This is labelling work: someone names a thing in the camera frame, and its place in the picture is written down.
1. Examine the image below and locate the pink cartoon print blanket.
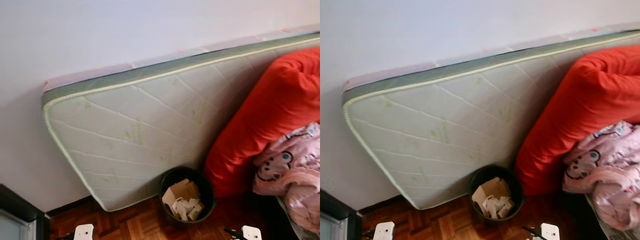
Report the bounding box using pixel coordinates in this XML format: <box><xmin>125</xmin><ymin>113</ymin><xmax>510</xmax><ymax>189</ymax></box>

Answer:
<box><xmin>251</xmin><ymin>121</ymin><xmax>321</xmax><ymax>235</ymax></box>
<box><xmin>562</xmin><ymin>120</ymin><xmax>640</xmax><ymax>232</ymax></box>

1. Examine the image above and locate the large red cushion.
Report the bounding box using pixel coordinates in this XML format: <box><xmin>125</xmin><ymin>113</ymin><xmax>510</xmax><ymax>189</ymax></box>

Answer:
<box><xmin>202</xmin><ymin>46</ymin><xmax>321</xmax><ymax>199</ymax></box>
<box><xmin>513</xmin><ymin>45</ymin><xmax>640</xmax><ymax>197</ymax></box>

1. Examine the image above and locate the black cabinet with grey panel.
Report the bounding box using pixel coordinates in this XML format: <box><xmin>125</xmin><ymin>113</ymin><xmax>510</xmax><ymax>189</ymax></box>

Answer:
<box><xmin>320</xmin><ymin>190</ymin><xmax>363</xmax><ymax>240</ymax></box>
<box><xmin>0</xmin><ymin>183</ymin><xmax>51</xmax><ymax>240</ymax></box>

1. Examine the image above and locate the pale green quilted mattress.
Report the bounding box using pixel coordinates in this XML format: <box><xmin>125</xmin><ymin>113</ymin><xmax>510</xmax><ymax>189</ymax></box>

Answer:
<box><xmin>41</xmin><ymin>25</ymin><xmax>321</xmax><ymax>212</ymax></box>
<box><xmin>342</xmin><ymin>21</ymin><xmax>640</xmax><ymax>211</ymax></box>

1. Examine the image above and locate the black round waste bin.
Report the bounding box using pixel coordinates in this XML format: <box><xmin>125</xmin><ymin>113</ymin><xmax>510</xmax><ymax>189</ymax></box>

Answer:
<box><xmin>468</xmin><ymin>165</ymin><xmax>525</xmax><ymax>223</ymax></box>
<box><xmin>158</xmin><ymin>166</ymin><xmax>216</xmax><ymax>224</ymax></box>

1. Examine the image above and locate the brown cardboard box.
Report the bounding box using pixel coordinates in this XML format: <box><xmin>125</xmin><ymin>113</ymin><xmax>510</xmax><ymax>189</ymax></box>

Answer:
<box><xmin>161</xmin><ymin>178</ymin><xmax>202</xmax><ymax>217</ymax></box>
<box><xmin>471</xmin><ymin>177</ymin><xmax>511</xmax><ymax>216</ymax></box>

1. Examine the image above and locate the crumpled white paper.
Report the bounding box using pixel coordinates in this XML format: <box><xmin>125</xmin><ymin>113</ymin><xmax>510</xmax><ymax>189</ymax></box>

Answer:
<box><xmin>481</xmin><ymin>195</ymin><xmax>515</xmax><ymax>220</ymax></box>
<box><xmin>171</xmin><ymin>196</ymin><xmax>205</xmax><ymax>222</ymax></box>

